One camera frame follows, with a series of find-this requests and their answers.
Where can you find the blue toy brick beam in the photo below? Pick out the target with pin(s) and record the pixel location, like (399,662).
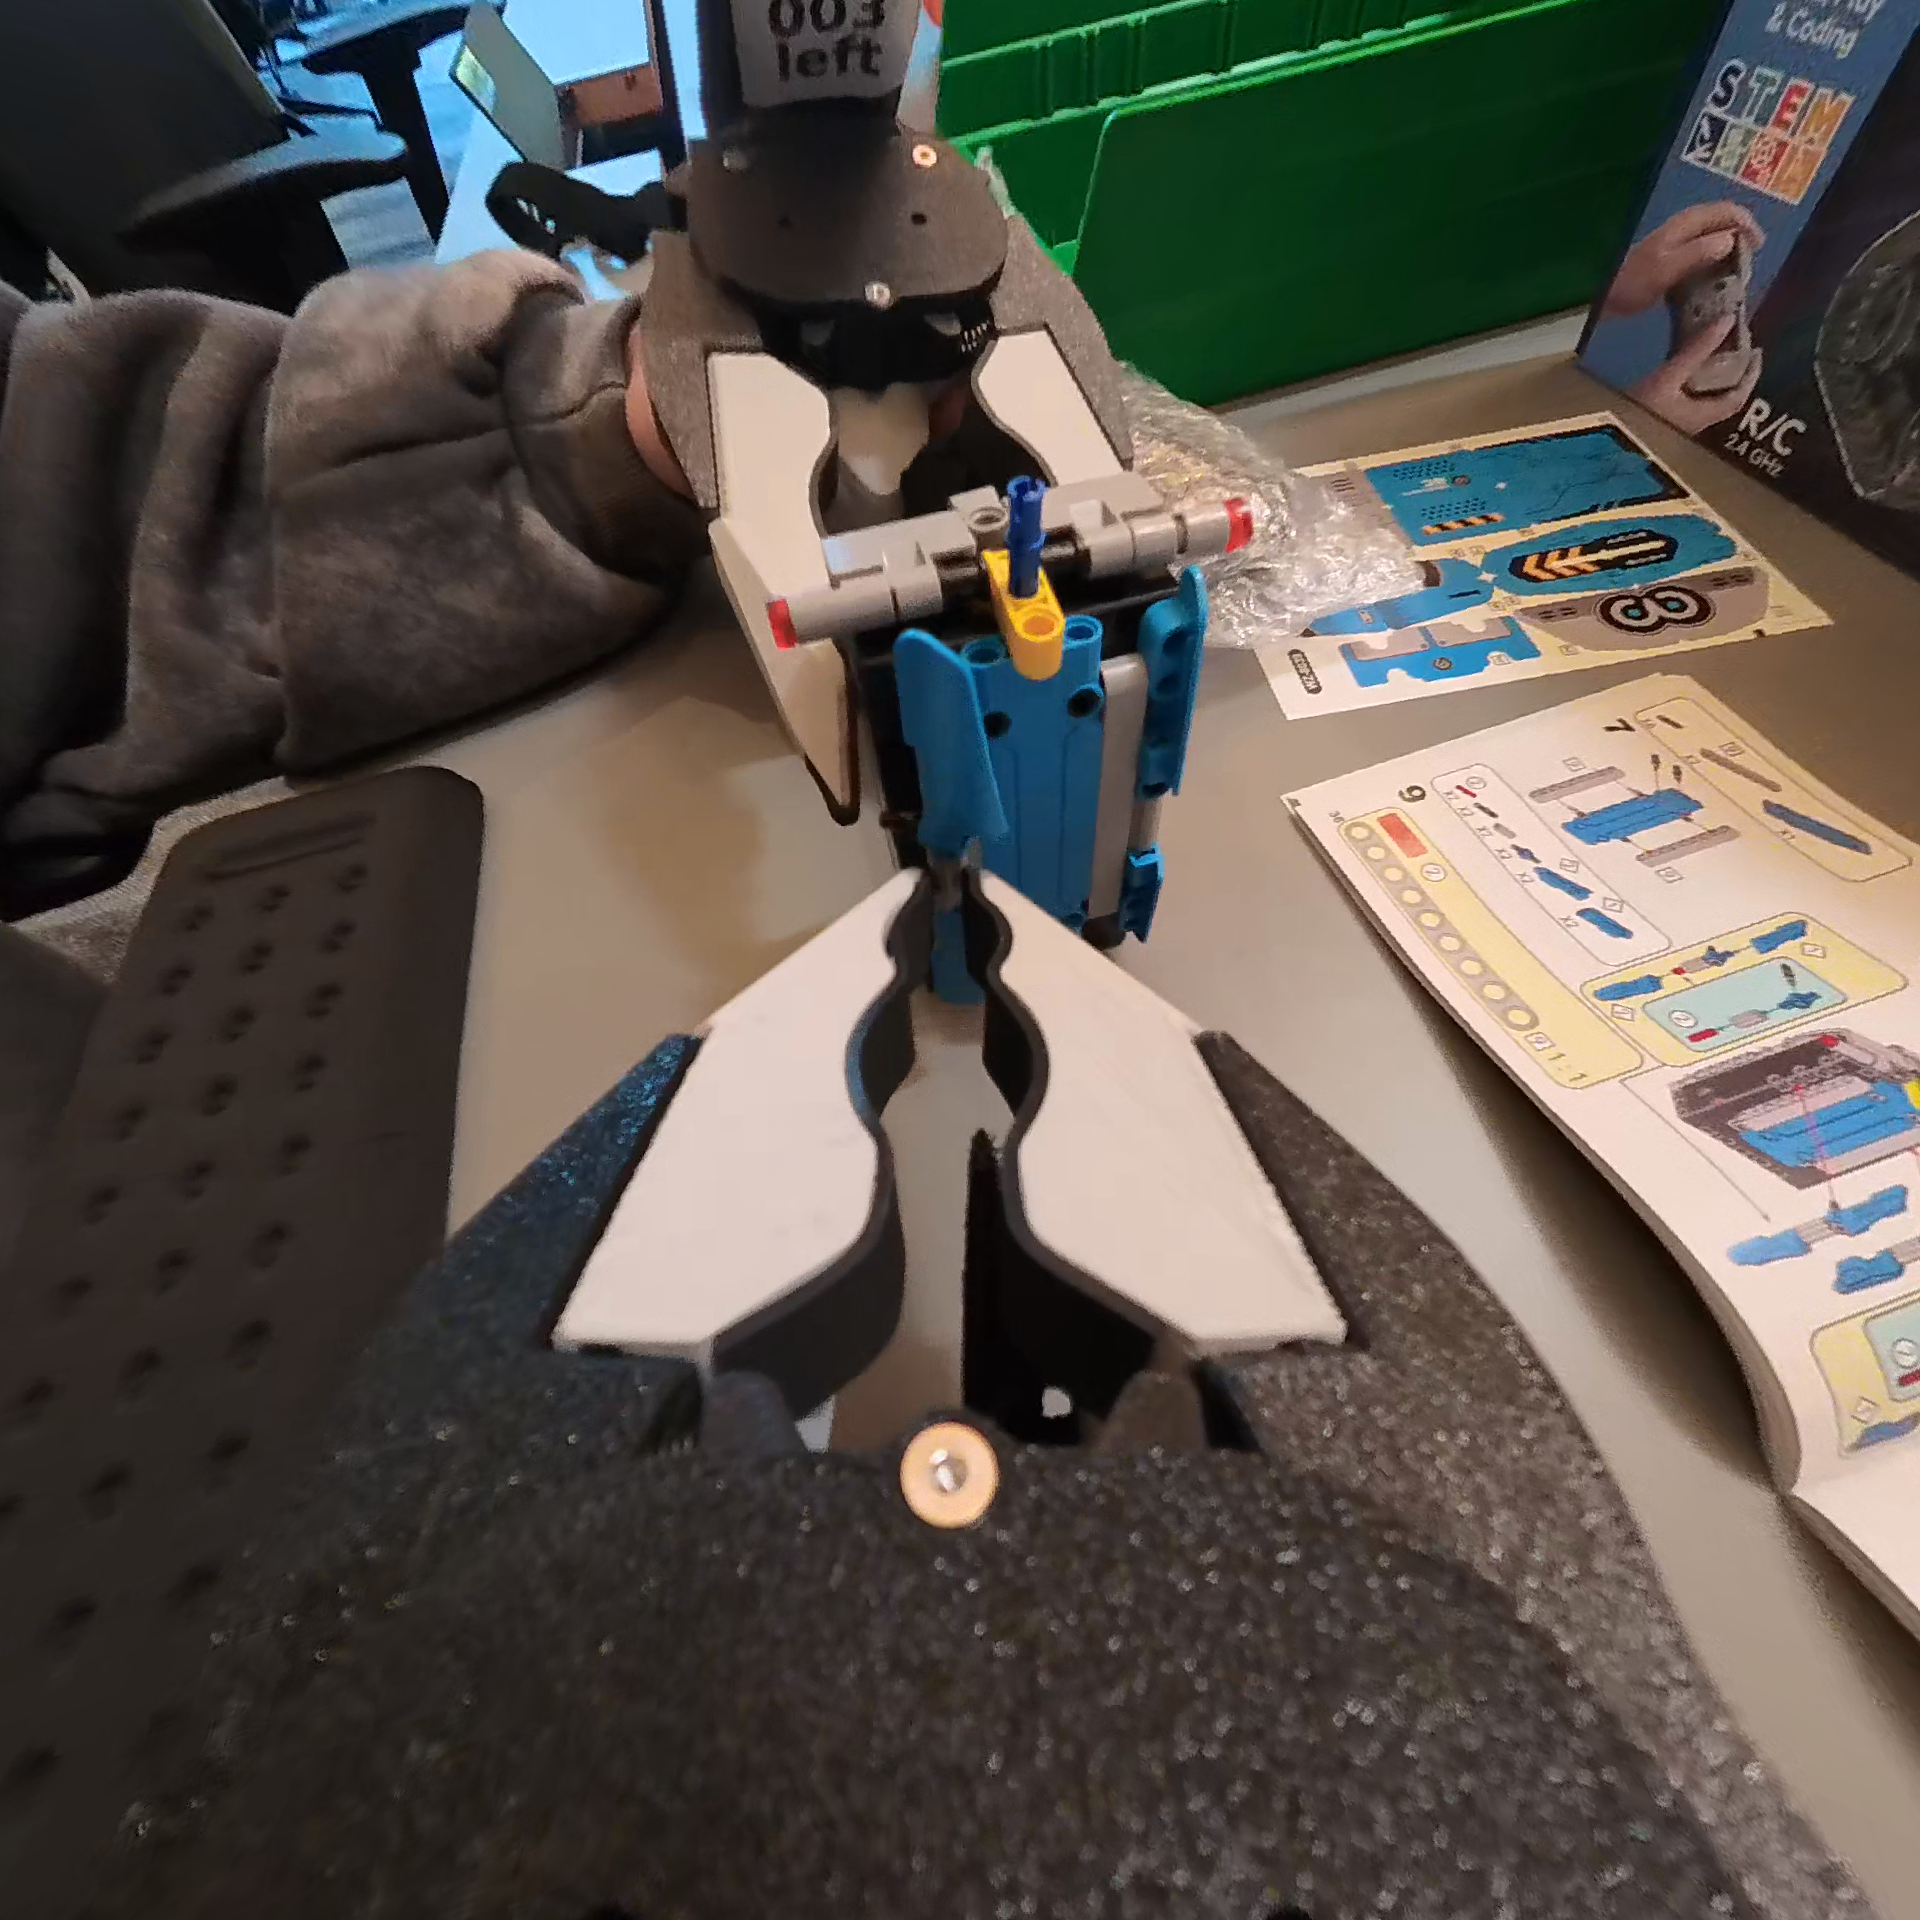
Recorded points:
(967,932)

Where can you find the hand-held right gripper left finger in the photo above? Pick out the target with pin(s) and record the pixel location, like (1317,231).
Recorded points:
(722,1201)

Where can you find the blue sticker sheet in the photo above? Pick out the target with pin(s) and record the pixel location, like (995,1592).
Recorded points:
(1563,556)

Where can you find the grey desk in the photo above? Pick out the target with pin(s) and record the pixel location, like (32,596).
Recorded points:
(615,872)

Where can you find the black perforated pad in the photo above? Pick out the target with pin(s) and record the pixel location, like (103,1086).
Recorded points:
(211,1142)

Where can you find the person's left forearm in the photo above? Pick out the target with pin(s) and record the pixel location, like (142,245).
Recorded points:
(301,510)

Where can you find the crumpled clear plastic bag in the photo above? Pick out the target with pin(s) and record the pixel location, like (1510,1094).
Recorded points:
(1293,540)

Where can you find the black office chair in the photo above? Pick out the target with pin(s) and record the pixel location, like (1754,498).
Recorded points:
(151,121)

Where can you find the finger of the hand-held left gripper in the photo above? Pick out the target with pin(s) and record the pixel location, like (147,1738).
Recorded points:
(767,480)
(1056,422)

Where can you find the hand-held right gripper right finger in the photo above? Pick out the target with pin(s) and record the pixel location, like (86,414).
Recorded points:
(1171,1201)

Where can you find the toy robot kit box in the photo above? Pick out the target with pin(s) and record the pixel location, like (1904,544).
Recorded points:
(1773,271)

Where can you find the grey blue toy brick assembly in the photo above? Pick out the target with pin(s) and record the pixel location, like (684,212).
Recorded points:
(1036,750)

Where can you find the brick instruction booklet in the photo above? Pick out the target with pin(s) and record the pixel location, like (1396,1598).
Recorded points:
(1622,990)

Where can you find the green plastic bin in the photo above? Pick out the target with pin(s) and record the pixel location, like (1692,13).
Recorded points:
(1351,212)

